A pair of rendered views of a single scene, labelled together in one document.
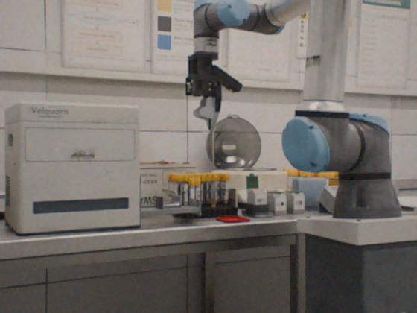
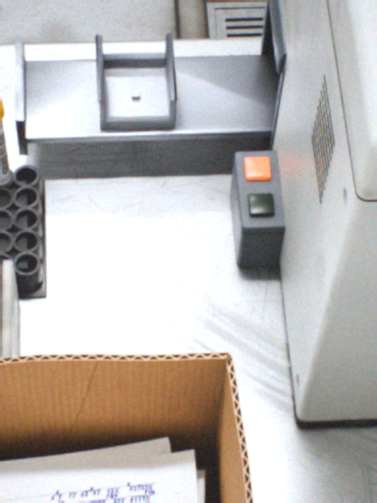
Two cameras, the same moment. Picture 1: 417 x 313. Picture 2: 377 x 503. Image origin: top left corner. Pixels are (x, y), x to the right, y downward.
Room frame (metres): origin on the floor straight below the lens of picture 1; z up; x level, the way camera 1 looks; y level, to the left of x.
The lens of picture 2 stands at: (1.91, 0.34, 1.63)
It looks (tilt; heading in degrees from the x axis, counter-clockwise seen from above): 59 degrees down; 200
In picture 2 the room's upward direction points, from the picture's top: 4 degrees clockwise
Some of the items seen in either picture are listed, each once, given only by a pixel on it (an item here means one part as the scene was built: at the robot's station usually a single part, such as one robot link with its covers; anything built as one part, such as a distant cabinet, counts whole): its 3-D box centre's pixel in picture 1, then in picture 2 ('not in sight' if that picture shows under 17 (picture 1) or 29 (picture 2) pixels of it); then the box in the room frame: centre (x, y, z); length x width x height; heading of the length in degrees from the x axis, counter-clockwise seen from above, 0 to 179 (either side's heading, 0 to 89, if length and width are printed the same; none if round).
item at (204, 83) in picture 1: (204, 76); not in sight; (1.55, 0.03, 1.28); 0.09 x 0.08 x 0.12; 117
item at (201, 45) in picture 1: (206, 48); not in sight; (1.55, 0.02, 1.36); 0.08 x 0.08 x 0.05
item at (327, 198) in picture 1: (332, 199); not in sight; (1.62, -0.36, 0.92); 0.13 x 0.07 x 0.08; 27
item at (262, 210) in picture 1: (257, 209); not in sight; (1.56, -0.13, 0.89); 0.09 x 0.05 x 0.04; 24
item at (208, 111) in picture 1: (208, 112); not in sight; (1.53, 0.01, 1.17); 0.06 x 0.03 x 0.09; 117
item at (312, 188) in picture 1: (309, 194); not in sight; (1.72, -0.30, 0.92); 0.10 x 0.07 x 0.10; 112
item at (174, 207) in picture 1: (159, 206); (169, 88); (1.39, 0.14, 0.92); 0.21 x 0.07 x 0.05; 117
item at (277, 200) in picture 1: (276, 203); not in sight; (1.60, -0.19, 0.91); 0.05 x 0.04 x 0.07; 27
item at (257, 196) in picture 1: (256, 200); not in sight; (1.56, -0.13, 0.92); 0.05 x 0.04 x 0.06; 24
